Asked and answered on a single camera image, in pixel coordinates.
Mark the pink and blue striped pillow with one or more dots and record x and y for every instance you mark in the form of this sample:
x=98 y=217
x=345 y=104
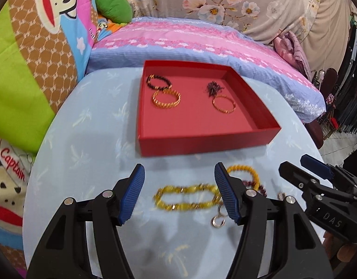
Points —
x=196 y=40

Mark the rack of hanging clothes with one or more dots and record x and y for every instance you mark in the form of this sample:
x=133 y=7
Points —
x=351 y=93

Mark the thin orange bangle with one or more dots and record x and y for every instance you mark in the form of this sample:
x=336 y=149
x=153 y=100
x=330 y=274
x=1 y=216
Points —
x=214 y=103

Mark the cartoon monkey printed blanket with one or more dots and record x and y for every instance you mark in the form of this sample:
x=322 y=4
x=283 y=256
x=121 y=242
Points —
x=36 y=64

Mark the pink quilted cloth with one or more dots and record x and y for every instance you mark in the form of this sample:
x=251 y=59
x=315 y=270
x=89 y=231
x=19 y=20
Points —
x=292 y=49

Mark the red cardboard box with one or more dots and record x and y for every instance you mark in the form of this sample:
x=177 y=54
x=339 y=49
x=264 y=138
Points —
x=196 y=122

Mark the person's right hand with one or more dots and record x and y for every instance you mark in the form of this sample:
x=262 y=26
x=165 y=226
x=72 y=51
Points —
x=347 y=252

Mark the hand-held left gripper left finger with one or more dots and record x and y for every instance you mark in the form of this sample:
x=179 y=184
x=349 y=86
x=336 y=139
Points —
x=132 y=194

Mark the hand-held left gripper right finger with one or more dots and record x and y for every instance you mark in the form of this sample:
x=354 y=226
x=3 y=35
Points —
x=228 y=197

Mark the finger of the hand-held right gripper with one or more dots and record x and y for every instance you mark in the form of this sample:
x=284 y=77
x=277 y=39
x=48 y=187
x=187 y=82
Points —
x=315 y=164
x=295 y=174

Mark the beige curtain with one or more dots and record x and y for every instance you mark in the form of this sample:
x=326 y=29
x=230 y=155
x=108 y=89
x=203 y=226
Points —
x=332 y=20

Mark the dark purple bead cluster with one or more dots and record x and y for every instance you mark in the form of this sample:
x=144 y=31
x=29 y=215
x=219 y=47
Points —
x=213 y=88

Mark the green plush cushion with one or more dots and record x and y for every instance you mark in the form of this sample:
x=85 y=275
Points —
x=114 y=4

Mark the dark red stool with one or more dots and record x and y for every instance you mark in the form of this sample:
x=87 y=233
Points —
x=316 y=133

